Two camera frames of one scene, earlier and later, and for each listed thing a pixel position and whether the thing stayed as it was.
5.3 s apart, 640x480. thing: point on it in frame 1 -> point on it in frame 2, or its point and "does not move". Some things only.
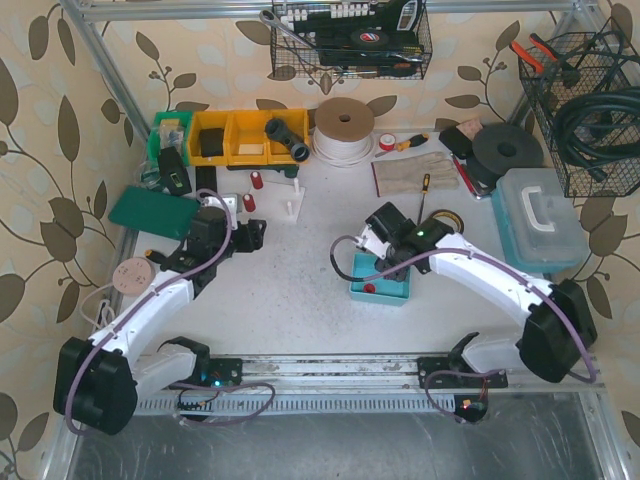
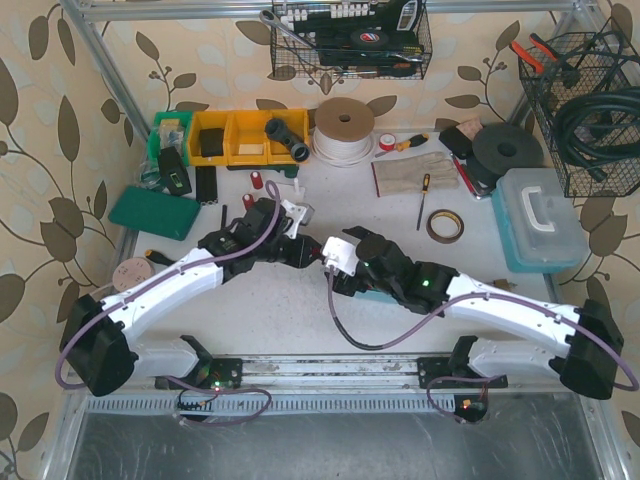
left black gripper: (245, 235) -> (304, 248)
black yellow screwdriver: (155, 256) does not move
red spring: (249, 202) does not move
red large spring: (256, 179) does not move
